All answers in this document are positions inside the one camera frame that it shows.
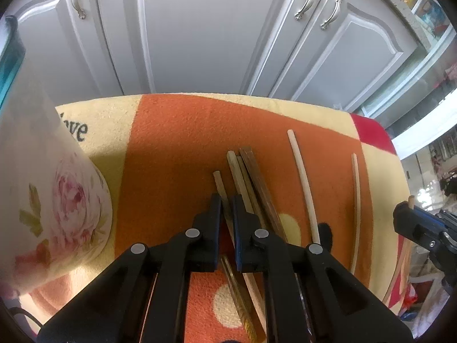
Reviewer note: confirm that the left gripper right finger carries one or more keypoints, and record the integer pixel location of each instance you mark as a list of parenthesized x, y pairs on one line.
[(253, 244)]

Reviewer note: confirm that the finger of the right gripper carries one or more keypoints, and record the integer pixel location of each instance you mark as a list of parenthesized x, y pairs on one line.
[(417, 225)]

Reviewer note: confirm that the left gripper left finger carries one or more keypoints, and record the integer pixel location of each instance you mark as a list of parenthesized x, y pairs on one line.
[(203, 250)]

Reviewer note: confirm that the dark brown chopstick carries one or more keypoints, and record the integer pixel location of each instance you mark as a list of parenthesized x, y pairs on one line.
[(252, 166), (238, 300)]

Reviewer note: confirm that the light wooden chopstick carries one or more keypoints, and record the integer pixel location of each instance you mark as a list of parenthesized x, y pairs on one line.
[(225, 203), (308, 199), (250, 280)]

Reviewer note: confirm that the pale thin chopstick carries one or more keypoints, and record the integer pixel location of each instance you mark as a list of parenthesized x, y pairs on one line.
[(357, 213)]

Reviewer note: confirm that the white kitchen cabinets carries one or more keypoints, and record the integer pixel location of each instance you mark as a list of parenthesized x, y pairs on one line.
[(334, 53)]

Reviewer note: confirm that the glass display cabinet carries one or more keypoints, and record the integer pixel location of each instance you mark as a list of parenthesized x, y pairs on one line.
[(422, 83)]

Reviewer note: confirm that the floral cup teal rim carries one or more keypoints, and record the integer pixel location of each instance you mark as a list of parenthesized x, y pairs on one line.
[(56, 209)]

